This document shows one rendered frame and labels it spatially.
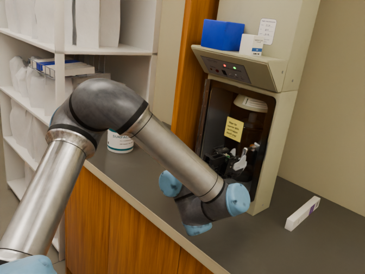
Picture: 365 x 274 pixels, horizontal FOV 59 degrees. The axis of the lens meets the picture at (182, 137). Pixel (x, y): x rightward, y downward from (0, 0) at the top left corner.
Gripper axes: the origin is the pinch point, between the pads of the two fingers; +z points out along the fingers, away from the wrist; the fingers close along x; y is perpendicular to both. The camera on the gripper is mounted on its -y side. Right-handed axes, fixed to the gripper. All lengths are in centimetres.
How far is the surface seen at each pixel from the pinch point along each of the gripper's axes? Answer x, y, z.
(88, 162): 60, -29, -24
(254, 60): 3.7, 35.5, -5.9
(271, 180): -7.1, -6.7, 13.3
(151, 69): 110, -5, 45
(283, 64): -1.1, 35.6, 2.8
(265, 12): 12, 48, 6
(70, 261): 73, -107, -22
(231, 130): 10.5, 6.7, 4.4
